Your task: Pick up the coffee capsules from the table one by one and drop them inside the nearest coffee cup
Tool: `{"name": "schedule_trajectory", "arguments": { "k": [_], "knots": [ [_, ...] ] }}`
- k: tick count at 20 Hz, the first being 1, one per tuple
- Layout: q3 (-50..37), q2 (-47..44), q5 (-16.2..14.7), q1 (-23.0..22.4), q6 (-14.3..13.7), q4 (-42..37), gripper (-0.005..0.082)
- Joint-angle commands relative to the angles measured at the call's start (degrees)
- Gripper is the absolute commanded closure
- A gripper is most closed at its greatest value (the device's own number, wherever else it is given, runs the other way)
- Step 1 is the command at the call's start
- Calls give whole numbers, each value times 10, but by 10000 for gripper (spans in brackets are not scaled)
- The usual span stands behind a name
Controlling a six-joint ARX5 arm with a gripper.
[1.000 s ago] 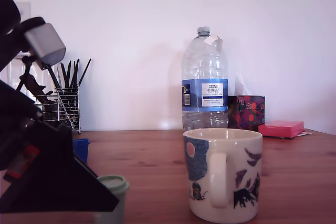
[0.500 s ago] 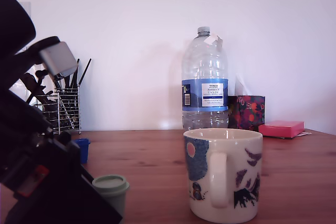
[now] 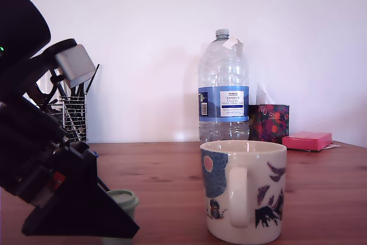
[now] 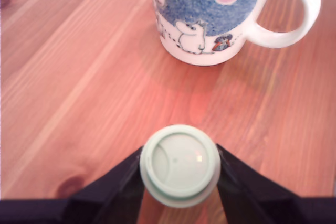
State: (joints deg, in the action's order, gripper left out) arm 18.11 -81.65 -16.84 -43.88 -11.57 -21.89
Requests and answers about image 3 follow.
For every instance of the floral tissue box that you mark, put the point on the floral tissue box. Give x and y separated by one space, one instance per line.
272 121

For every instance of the pale green coffee capsule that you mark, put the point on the pale green coffee capsule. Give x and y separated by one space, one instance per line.
126 199

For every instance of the flat pink box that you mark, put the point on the flat pink box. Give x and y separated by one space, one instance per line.
308 140

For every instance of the white illustrated ceramic mug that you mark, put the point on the white illustrated ceramic mug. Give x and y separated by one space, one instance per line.
246 199

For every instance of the large clear water bottle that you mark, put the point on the large clear water bottle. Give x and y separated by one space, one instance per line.
223 78

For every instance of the grey camera box with bracket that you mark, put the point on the grey camera box with bracket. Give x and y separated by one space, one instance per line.
76 64

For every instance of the white tissue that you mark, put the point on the white tissue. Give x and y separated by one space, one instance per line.
265 95

